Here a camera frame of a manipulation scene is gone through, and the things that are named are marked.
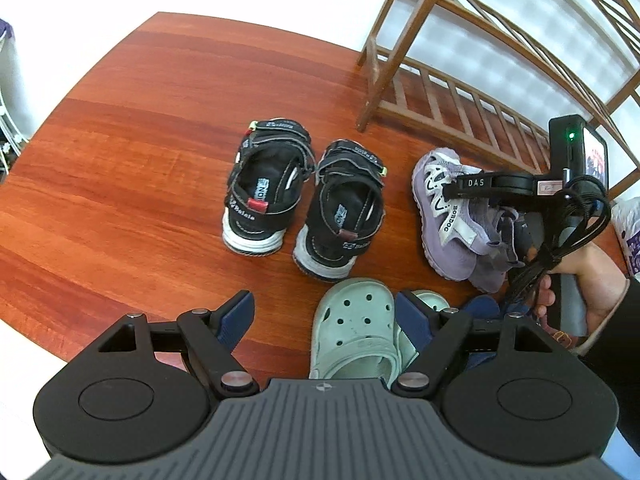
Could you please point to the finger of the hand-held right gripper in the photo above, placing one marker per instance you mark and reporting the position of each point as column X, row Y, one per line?
column 451, row 189

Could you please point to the purple cloth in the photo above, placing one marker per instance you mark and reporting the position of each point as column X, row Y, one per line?
column 5, row 30

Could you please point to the mint green clog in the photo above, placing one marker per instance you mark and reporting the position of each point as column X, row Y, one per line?
column 350, row 320
column 434, row 299

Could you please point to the white printed plastic bag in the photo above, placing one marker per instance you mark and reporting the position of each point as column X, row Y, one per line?
column 627, row 235

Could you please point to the blue slipper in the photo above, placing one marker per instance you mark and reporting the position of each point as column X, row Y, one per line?
column 482, row 305

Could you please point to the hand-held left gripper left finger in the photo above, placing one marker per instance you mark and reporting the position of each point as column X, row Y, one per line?
column 240, row 317

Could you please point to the person's right forearm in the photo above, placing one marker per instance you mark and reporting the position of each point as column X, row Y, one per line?
column 620, row 360

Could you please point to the pink furry slipper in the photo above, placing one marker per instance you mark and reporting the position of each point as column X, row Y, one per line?
column 560, row 337

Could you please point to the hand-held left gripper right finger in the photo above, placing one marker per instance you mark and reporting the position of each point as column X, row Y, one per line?
column 412, row 317

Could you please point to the purple sneaker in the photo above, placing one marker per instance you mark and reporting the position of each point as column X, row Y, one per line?
column 495, row 265
column 450, row 240

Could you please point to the person's right hand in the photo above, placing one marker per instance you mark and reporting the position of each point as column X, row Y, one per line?
column 600, row 285

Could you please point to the wooden shoe rack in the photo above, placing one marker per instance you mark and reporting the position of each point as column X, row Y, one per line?
column 370, row 105

